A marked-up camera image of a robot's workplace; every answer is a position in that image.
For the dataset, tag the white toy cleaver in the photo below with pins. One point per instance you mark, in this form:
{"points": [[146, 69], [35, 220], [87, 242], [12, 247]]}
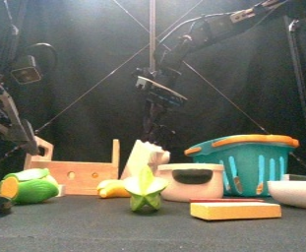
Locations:
{"points": [[141, 159]]}

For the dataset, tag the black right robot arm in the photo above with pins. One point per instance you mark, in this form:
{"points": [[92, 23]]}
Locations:
{"points": [[229, 23]]}

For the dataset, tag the green yellow toy corn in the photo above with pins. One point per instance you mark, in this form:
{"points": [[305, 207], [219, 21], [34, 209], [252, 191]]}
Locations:
{"points": [[30, 188]]}

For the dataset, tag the wooden knife block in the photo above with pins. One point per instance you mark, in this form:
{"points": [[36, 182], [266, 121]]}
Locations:
{"points": [[76, 175]]}

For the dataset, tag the green toy star fruit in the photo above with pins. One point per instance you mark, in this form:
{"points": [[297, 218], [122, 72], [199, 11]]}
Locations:
{"points": [[145, 190]]}

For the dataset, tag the small white block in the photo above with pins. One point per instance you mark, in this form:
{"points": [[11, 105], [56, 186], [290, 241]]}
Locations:
{"points": [[60, 190]]}

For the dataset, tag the teal basket with orange rim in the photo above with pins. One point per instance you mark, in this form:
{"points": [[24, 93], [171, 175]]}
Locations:
{"points": [[246, 164]]}

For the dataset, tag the yellow toy banana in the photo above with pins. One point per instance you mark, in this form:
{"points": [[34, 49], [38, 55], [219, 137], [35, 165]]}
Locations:
{"points": [[112, 189]]}

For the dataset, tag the flat red toy piece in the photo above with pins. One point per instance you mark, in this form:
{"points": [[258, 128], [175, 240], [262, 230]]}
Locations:
{"points": [[225, 200]]}

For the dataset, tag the yellow wooden block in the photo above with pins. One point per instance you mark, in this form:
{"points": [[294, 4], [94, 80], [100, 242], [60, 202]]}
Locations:
{"points": [[234, 210]]}

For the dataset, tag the small grey block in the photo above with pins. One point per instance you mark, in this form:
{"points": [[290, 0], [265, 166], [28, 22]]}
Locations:
{"points": [[296, 177]]}

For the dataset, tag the white bowl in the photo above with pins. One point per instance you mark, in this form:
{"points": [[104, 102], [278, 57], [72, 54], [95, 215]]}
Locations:
{"points": [[296, 193]]}

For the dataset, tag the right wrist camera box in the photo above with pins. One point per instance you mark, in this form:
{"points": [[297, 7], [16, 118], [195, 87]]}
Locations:
{"points": [[162, 90]]}

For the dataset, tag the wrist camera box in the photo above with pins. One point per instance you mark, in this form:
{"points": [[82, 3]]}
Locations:
{"points": [[26, 71], [162, 90]]}

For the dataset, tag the vertical metal frame pole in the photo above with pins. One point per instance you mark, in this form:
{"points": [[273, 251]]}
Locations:
{"points": [[153, 32]]}

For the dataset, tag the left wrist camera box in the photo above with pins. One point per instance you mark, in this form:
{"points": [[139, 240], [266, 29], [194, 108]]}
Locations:
{"points": [[26, 71]]}

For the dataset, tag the black frame side post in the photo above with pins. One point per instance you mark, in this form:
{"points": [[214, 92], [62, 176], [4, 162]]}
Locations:
{"points": [[300, 82]]}

